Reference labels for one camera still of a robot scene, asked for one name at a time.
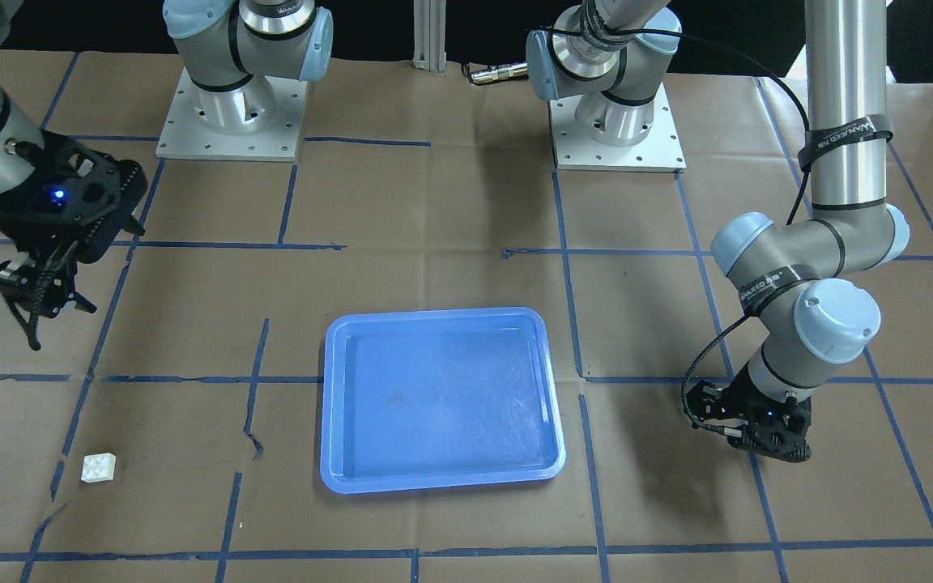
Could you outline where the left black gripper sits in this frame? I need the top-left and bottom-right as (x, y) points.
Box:
(684, 381), (813, 462)

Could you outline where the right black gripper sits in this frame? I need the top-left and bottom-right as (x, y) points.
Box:
(0, 134), (148, 351)

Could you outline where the white block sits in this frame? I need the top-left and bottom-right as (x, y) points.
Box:
(80, 453), (117, 483)

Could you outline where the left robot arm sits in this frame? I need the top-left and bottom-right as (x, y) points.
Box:
(526, 1), (910, 462)

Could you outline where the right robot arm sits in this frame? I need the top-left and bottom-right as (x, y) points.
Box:
(0, 1), (147, 351)

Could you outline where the blue plastic tray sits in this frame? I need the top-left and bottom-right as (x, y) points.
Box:
(319, 307), (567, 495)

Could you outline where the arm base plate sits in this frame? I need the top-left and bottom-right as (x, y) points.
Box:
(549, 85), (688, 173)
(155, 70), (310, 163)

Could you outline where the aluminium frame post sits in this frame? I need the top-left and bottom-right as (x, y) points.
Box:
(411, 0), (447, 76)

